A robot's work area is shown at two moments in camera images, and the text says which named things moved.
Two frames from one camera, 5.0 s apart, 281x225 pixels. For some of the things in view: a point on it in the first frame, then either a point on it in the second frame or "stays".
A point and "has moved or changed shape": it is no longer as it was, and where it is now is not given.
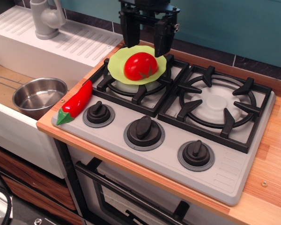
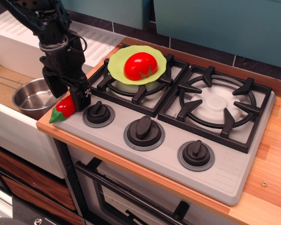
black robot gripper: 153,10 to 64,61
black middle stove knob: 144,134 stays
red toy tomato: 140,66 stays
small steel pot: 36,97 stays
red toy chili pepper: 76,105 has moved or changed shape
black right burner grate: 221,105 stays
